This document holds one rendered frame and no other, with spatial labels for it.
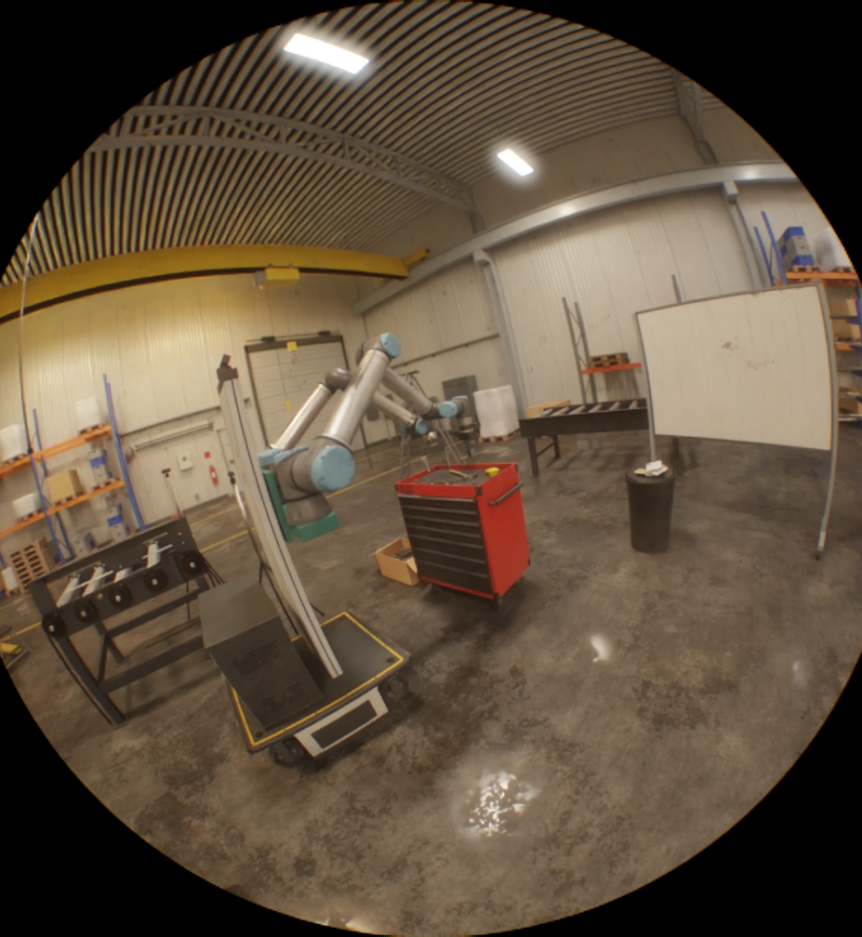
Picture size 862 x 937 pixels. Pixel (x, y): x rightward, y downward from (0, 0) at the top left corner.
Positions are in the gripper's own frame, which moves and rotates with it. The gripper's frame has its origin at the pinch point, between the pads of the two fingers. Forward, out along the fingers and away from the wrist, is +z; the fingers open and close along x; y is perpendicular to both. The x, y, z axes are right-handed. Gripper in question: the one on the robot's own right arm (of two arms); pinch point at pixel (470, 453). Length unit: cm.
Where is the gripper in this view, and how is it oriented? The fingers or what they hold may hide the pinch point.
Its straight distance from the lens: 197.8
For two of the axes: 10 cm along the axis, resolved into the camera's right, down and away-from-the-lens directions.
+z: 2.1, 9.5, 2.1
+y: -8.9, 2.8, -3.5
